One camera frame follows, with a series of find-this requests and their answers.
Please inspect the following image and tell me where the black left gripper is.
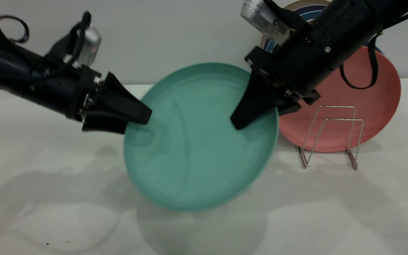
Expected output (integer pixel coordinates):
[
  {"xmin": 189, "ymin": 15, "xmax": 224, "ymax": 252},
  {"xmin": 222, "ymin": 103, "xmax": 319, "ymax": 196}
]
[{"xmin": 66, "ymin": 67, "xmax": 152, "ymax": 135}]

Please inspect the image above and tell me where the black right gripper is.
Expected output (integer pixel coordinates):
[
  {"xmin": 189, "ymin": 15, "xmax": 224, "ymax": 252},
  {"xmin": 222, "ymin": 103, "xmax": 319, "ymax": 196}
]
[{"xmin": 230, "ymin": 25, "xmax": 346, "ymax": 130}]

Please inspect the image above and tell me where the green plate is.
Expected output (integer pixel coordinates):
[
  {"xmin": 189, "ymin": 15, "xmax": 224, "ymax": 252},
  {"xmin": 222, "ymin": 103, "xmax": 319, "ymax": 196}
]
[{"xmin": 123, "ymin": 63, "xmax": 279, "ymax": 212}]

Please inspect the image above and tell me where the dark purple plate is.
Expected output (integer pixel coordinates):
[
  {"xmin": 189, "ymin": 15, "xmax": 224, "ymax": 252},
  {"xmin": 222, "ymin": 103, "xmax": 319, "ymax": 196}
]
[{"xmin": 263, "ymin": 4, "xmax": 327, "ymax": 52}]

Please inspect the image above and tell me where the pink plate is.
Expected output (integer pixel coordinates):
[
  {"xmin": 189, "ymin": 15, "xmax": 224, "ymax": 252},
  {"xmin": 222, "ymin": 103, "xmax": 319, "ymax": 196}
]
[{"xmin": 278, "ymin": 46, "xmax": 402, "ymax": 153}]

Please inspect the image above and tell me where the silver wire plate rack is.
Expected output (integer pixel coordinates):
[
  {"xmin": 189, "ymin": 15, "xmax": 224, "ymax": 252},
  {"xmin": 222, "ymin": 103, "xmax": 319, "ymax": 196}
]
[{"xmin": 296, "ymin": 105, "xmax": 364, "ymax": 171}]

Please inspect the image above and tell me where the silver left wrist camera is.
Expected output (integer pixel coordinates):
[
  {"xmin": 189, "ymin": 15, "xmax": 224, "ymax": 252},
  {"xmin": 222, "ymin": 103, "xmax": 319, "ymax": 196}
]
[{"xmin": 78, "ymin": 25, "xmax": 102, "ymax": 68}]

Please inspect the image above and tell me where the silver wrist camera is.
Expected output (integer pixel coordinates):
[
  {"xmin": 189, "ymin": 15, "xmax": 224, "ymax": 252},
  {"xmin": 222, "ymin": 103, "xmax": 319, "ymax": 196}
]
[
  {"xmin": 240, "ymin": 0, "xmax": 294, "ymax": 46},
  {"xmin": 78, "ymin": 25, "xmax": 102, "ymax": 68}
]

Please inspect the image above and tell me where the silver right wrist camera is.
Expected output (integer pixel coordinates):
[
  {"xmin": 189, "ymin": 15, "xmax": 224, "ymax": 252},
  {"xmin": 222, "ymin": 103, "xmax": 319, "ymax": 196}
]
[{"xmin": 240, "ymin": 0, "xmax": 294, "ymax": 46}]

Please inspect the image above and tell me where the black right camera bracket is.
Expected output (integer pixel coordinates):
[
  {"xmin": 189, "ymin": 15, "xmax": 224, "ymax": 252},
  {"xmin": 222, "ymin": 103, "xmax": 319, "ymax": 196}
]
[{"xmin": 270, "ymin": 0, "xmax": 312, "ymax": 36}]

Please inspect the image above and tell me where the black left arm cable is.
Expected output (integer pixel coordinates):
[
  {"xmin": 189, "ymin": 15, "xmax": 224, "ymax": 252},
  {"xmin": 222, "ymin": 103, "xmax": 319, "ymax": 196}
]
[{"xmin": 0, "ymin": 12, "xmax": 93, "ymax": 77}]

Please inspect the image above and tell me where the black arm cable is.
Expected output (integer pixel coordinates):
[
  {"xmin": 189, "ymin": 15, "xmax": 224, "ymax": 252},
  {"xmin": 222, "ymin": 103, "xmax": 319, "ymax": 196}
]
[
  {"xmin": 0, "ymin": 12, "xmax": 93, "ymax": 77},
  {"xmin": 339, "ymin": 0, "xmax": 408, "ymax": 90}
]

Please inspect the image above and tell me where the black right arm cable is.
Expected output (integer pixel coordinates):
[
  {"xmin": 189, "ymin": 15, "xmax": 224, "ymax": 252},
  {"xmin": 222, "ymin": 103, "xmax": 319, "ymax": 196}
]
[{"xmin": 339, "ymin": 0, "xmax": 408, "ymax": 90}]

